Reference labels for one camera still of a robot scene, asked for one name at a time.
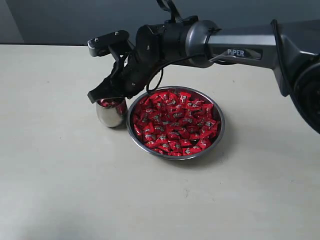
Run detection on stainless steel cup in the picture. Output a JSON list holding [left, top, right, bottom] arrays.
[[96, 98, 128, 128]]

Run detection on stainless steel bowl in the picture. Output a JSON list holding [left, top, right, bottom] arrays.
[[126, 86, 226, 161]]

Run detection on red candies in cup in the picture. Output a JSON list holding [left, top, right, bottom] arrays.
[[98, 99, 122, 109]]

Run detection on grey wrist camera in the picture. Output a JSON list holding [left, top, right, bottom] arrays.
[[87, 30, 134, 62]]

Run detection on pile of red candies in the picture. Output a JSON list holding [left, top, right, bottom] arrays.
[[132, 90, 220, 157]]

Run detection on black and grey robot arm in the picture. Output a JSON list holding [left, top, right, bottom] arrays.
[[87, 16, 320, 132]]

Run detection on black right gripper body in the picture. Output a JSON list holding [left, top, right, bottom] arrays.
[[110, 52, 160, 98]]

